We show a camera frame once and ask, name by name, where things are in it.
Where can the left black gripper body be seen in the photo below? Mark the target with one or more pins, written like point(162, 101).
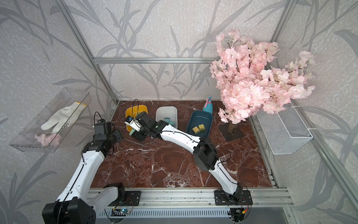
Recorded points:
point(115, 136)

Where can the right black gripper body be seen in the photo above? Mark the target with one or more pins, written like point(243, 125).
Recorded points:
point(140, 136)

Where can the yellow plug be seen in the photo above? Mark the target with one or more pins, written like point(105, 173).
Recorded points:
point(196, 130)
point(201, 127)

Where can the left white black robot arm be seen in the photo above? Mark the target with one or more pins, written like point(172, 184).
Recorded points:
point(73, 205)

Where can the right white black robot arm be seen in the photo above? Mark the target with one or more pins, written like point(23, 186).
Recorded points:
point(204, 152)

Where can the white plastic storage box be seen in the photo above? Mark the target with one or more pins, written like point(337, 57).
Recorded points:
point(170, 112)

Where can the yellow plastic storage box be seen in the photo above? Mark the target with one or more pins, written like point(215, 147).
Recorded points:
point(133, 111)

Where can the dark teal storage box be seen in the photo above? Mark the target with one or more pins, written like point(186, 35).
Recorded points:
point(200, 123)

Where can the white work glove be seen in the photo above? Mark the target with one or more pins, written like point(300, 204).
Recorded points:
point(64, 117)

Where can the small pink flower sprig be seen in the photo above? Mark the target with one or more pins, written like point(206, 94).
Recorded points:
point(48, 139)

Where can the teal pink spray bottle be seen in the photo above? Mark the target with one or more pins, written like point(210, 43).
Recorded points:
point(208, 106)

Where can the left circuit board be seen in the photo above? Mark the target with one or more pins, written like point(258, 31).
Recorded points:
point(122, 212)

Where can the circuit board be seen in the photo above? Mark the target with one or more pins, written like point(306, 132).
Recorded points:
point(238, 213)
point(122, 212)

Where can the pink artificial blossom tree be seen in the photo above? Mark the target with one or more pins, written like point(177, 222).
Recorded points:
point(247, 86)

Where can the right circuit board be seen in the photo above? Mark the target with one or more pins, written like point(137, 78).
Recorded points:
point(238, 213)

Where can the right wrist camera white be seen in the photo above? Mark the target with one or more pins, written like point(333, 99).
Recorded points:
point(133, 123)

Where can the clear acrylic wall shelf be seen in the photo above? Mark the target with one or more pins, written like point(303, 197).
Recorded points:
point(25, 141)

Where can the aluminium front rail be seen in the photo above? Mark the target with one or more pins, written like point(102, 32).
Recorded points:
point(204, 197)

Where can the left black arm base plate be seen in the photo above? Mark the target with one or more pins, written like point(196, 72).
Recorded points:
point(132, 199)

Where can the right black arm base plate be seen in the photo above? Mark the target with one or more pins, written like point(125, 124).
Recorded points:
point(222, 198)

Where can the white wire mesh basket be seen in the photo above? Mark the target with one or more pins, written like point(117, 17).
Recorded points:
point(285, 131)

